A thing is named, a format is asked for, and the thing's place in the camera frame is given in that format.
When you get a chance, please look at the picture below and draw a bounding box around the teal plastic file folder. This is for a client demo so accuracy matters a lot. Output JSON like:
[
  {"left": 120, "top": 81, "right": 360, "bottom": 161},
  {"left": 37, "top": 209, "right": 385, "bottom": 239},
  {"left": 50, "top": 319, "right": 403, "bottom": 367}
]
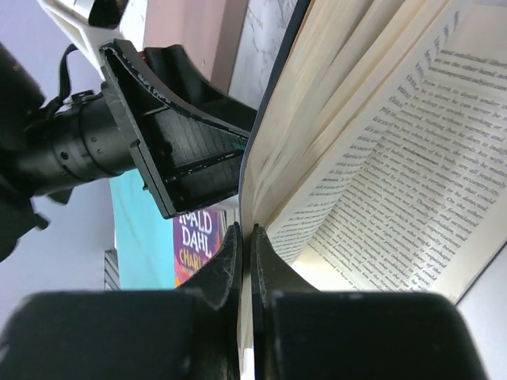
[{"left": 110, "top": 170, "right": 175, "bottom": 290}]

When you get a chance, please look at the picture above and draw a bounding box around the Roald Dahl Charlie book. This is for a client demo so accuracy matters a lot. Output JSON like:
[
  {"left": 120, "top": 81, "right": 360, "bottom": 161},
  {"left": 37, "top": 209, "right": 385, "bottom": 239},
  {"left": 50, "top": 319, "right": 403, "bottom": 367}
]
[{"left": 172, "top": 208, "right": 225, "bottom": 287}]

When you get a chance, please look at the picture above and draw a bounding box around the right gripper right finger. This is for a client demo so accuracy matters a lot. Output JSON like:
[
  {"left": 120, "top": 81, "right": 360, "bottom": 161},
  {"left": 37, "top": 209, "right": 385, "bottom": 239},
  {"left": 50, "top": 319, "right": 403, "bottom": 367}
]
[{"left": 250, "top": 224, "right": 318, "bottom": 356}]

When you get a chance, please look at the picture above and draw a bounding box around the Nineteen Eighty-Four book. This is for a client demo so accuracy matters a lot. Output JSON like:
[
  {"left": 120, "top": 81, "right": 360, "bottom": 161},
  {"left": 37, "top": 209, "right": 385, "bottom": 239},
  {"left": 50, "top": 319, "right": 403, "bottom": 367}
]
[{"left": 236, "top": 0, "right": 507, "bottom": 353}]

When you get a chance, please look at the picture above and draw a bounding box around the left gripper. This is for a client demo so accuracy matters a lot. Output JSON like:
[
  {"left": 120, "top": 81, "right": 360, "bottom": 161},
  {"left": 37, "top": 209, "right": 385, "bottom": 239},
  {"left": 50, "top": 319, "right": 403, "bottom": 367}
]
[{"left": 99, "top": 39, "right": 257, "bottom": 219}]

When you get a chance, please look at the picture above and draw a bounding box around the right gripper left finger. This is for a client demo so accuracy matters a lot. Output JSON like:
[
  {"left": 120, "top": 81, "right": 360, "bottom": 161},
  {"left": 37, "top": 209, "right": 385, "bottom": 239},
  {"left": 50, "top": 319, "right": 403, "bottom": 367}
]
[{"left": 174, "top": 222, "right": 242, "bottom": 355}]

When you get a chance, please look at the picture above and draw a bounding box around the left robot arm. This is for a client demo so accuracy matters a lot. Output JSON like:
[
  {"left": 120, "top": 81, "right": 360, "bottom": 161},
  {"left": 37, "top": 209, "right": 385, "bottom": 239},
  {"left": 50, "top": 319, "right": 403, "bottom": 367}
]
[{"left": 1, "top": 39, "right": 257, "bottom": 258}]

